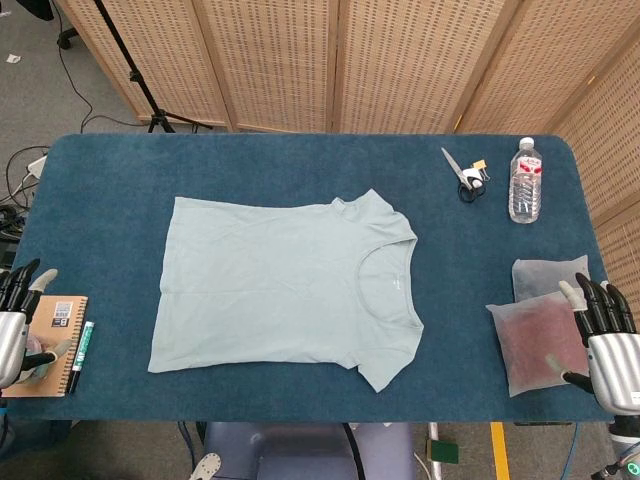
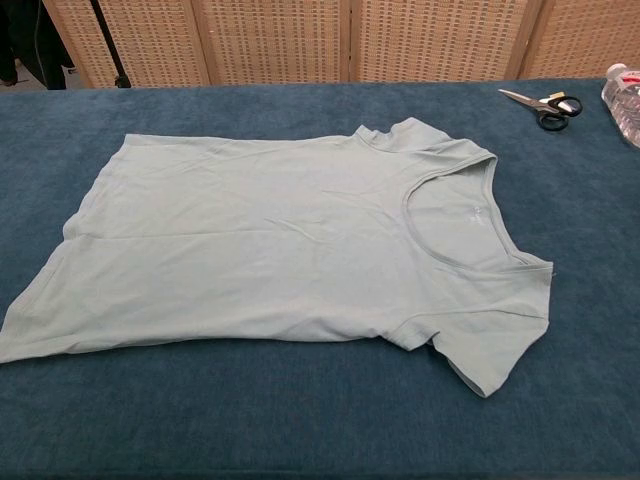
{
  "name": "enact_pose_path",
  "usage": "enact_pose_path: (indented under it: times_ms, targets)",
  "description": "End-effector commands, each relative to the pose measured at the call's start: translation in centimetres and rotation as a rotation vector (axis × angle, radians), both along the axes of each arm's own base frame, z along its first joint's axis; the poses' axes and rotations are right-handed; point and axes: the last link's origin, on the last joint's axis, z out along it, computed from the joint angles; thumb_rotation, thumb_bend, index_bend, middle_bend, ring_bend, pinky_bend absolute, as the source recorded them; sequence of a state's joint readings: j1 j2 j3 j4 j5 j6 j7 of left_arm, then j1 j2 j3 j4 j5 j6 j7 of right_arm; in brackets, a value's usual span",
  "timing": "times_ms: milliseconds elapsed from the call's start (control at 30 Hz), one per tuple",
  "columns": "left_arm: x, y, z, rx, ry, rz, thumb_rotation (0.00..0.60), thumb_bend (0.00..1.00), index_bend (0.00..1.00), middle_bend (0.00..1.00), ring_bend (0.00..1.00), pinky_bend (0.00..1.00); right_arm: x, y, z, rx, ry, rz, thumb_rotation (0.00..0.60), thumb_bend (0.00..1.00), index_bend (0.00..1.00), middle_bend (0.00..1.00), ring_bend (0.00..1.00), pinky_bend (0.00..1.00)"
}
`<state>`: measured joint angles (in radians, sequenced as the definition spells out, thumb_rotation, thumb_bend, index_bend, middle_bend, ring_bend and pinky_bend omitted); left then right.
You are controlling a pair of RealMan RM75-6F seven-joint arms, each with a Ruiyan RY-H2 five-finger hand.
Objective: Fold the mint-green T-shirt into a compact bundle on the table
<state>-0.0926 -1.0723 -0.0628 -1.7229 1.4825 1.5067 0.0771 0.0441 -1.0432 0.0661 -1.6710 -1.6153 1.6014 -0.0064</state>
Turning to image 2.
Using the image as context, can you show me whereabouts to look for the black handled scissors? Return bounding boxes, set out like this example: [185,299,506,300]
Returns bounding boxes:
[498,88,585,133]

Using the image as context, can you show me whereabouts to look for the woven wooden folding screen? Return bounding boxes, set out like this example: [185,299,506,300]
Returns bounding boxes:
[42,0,640,90]

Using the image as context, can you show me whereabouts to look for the black tripod stand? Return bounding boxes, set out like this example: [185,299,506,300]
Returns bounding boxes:
[88,0,132,89]

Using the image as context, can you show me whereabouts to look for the light green t-shirt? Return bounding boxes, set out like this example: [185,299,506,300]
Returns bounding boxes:
[0,116,555,400]

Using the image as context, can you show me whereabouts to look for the blue carpet table cover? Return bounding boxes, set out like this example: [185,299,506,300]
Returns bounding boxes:
[0,77,640,480]

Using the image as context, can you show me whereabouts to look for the clear plastic water bottle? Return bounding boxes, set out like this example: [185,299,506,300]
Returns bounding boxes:
[601,63,640,148]

